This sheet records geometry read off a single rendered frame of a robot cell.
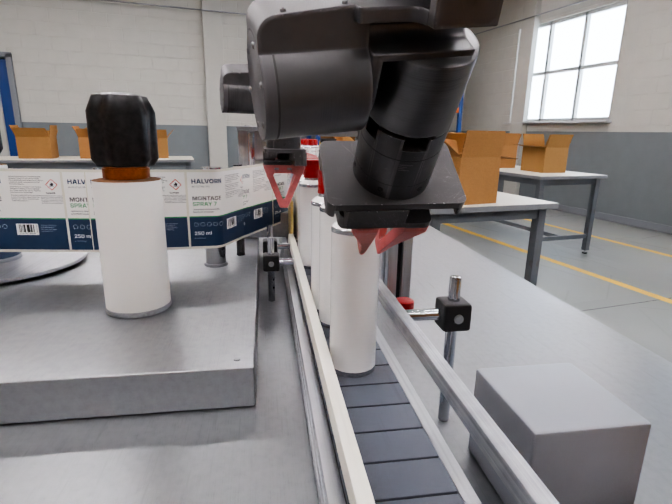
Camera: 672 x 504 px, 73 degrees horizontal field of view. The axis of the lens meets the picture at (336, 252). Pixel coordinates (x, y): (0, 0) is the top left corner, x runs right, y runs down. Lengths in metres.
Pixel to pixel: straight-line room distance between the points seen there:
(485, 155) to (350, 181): 2.19
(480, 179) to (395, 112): 2.23
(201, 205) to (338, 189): 0.58
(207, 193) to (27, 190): 0.30
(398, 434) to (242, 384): 0.20
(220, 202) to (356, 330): 0.48
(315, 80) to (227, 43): 8.21
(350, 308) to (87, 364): 0.30
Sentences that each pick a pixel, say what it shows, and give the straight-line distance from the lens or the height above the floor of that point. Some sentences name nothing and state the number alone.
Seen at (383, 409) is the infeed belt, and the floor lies 0.88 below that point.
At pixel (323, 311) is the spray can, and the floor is 0.90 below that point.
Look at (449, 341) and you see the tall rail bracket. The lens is 0.50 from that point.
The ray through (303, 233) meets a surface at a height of 0.95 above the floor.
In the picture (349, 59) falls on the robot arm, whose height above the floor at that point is 1.17.
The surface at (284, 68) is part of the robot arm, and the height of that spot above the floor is 1.16.
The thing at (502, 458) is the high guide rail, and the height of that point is 0.96.
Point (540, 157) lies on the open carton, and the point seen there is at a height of 0.93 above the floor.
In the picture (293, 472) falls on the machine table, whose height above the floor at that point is 0.83.
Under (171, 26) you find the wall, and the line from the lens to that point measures 8.42.
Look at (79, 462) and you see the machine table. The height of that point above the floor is 0.83.
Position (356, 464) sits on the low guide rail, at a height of 0.91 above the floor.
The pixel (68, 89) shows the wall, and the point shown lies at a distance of 8.42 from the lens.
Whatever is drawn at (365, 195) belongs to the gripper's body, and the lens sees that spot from 0.32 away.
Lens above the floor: 1.13
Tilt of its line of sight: 15 degrees down
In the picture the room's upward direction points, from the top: 1 degrees clockwise
